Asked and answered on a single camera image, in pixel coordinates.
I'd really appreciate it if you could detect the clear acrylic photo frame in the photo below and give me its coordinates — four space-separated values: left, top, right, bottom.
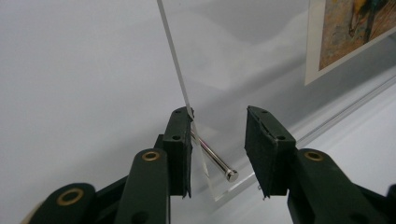
156 0 396 203

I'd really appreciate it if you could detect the photo with white border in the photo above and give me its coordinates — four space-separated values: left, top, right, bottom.
304 0 396 87

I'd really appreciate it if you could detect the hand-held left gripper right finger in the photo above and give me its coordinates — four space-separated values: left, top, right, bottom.
244 105 390 224

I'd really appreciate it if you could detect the metal standoff pin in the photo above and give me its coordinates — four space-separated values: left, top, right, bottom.
190 129 239 183

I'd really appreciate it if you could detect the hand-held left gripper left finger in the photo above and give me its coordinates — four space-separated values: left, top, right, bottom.
113 106 195 224

